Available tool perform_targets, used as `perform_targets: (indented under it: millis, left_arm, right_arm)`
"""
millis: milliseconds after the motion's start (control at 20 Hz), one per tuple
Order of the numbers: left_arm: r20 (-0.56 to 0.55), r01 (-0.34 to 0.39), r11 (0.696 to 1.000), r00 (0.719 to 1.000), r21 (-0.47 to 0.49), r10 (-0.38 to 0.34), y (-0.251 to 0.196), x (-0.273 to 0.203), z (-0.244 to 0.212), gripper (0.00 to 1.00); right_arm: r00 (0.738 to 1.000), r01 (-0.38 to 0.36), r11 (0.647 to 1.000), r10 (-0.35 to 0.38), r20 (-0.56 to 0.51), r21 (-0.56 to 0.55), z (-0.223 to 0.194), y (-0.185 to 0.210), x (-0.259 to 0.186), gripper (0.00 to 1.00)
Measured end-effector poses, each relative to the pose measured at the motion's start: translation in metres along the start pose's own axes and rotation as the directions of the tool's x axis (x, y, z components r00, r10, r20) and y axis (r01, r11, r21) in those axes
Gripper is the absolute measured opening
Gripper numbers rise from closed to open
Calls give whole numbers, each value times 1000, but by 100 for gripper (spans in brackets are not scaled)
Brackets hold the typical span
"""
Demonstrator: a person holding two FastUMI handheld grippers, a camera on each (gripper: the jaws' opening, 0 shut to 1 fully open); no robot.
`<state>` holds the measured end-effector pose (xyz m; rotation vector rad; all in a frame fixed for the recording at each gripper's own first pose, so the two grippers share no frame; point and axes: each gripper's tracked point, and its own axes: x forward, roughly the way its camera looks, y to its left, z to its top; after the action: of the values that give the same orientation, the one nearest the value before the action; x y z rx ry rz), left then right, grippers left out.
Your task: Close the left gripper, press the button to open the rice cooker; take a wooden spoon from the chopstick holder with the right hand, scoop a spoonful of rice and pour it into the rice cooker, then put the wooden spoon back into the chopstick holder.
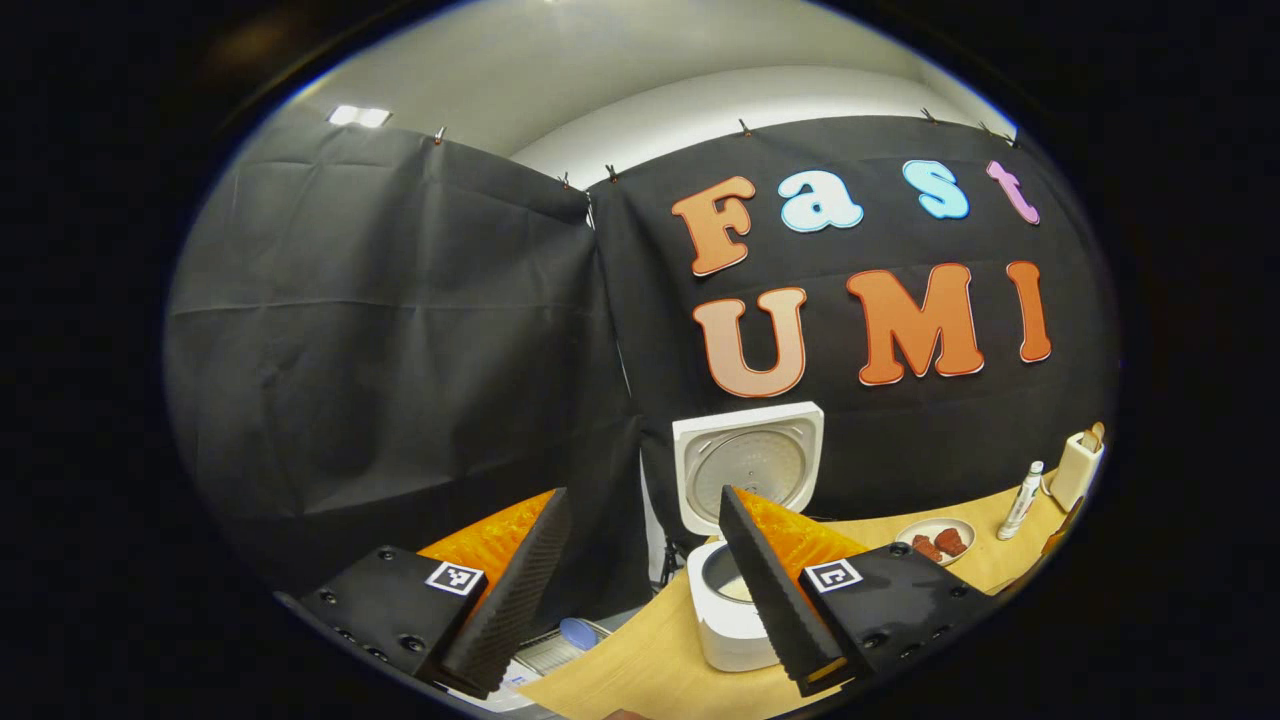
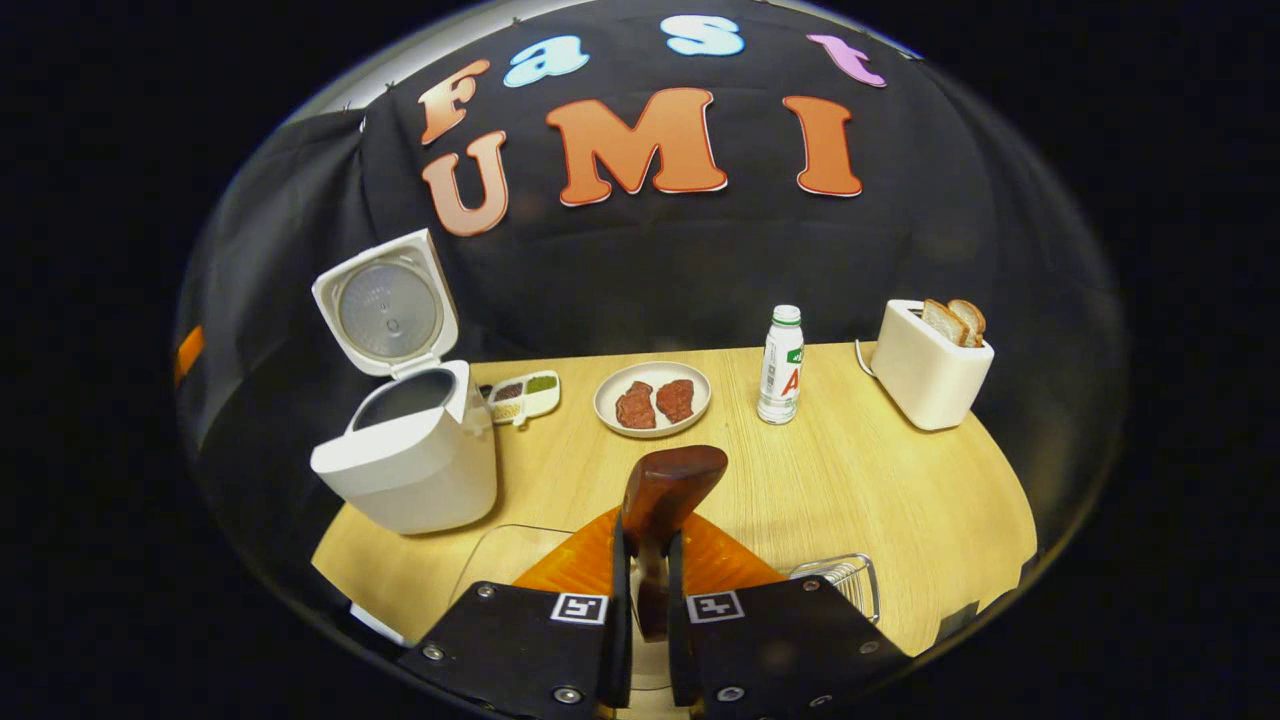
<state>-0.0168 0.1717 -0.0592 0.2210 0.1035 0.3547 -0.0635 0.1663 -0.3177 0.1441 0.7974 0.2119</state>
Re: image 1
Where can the white round plate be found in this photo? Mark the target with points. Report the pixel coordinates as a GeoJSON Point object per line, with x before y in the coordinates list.
{"type": "Point", "coordinates": [960, 528]}

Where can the white toaster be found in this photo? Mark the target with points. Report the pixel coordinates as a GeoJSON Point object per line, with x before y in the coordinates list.
{"type": "Point", "coordinates": [1072, 475]}

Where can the white rice cooker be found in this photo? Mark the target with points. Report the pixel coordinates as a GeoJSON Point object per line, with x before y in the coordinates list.
{"type": "Point", "coordinates": [750, 460]}

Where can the black backdrop cloth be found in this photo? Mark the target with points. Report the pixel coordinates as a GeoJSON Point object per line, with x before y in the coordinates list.
{"type": "Point", "coordinates": [400, 350]}

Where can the brown wooden spoon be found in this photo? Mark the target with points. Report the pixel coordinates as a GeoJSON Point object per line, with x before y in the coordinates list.
{"type": "Point", "coordinates": [1062, 528]}

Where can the ceiling light panel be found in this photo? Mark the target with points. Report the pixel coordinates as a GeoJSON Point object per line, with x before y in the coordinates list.
{"type": "Point", "coordinates": [358, 116]}

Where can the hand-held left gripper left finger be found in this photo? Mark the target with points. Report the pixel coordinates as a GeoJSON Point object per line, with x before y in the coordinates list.
{"type": "Point", "coordinates": [510, 600]}

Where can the blue round cap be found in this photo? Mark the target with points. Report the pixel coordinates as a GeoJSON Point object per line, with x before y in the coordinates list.
{"type": "Point", "coordinates": [580, 633]}

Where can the white milk bottle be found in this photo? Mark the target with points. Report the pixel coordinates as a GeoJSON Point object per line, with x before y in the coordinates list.
{"type": "Point", "coordinates": [1020, 500]}

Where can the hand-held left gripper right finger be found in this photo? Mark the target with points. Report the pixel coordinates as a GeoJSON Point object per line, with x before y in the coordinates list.
{"type": "Point", "coordinates": [765, 590]}

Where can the red meat piece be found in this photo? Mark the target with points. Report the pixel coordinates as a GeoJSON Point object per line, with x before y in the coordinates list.
{"type": "Point", "coordinates": [951, 541]}
{"type": "Point", "coordinates": [927, 548]}

